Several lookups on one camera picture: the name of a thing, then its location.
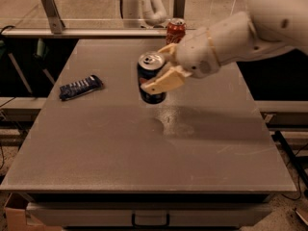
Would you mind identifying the middle metal bracket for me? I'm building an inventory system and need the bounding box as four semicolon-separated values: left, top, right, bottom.
173;0;186;18

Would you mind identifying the metal bracket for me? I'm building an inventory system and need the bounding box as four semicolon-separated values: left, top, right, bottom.
40;0;65;34
173;0;186;18

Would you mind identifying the blue rxbar wrapper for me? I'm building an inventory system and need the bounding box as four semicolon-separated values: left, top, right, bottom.
59;75;103;101

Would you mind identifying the black drawer handle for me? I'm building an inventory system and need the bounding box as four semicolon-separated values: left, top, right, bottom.
131;211;170;228

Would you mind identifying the orange soda can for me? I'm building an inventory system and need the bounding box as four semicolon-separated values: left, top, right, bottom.
166;18;186;44

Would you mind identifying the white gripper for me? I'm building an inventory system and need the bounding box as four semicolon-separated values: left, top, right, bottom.
141;28;220;95

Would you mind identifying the grey table drawer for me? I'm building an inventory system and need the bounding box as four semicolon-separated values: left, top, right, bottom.
27;202;270;228

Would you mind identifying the left metal bracket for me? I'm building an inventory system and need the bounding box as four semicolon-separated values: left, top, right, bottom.
40;0;65;34

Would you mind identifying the cardboard box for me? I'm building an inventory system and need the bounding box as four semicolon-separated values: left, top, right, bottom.
4;193;62;231

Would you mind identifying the clear acrylic barrier panel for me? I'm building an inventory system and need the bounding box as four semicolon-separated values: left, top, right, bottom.
0;0;248;29

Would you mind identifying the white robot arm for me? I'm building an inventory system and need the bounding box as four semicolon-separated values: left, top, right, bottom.
141;0;308;94

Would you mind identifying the blue pepsi can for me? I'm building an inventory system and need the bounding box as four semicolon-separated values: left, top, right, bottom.
137;51;167;104

